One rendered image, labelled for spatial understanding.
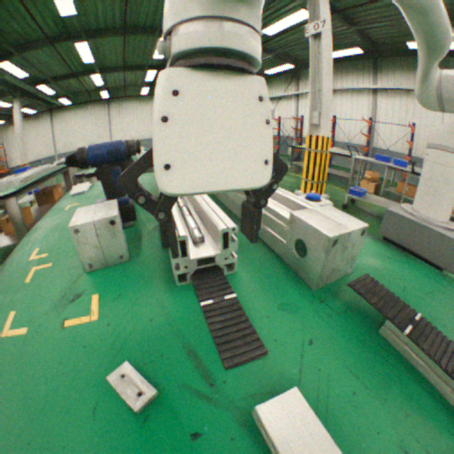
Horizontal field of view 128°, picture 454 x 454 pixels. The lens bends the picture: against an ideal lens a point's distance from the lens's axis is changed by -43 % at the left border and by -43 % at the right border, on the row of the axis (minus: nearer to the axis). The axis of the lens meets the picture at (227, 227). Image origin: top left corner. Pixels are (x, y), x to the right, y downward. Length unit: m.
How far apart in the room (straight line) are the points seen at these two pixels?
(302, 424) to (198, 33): 0.29
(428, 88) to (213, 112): 0.61
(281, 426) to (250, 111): 0.24
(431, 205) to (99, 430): 0.72
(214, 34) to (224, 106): 0.05
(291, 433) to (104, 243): 0.36
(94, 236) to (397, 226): 0.66
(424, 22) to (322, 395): 0.66
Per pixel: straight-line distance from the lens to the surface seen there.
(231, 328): 0.24
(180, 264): 0.28
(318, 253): 0.28
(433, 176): 0.62
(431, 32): 0.60
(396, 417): 0.27
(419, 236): 0.56
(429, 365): 0.30
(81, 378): 0.26
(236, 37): 0.16
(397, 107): 8.22
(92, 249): 0.37
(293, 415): 0.19
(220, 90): 0.15
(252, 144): 0.16
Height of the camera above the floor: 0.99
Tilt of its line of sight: 27 degrees down
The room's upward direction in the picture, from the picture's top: straight up
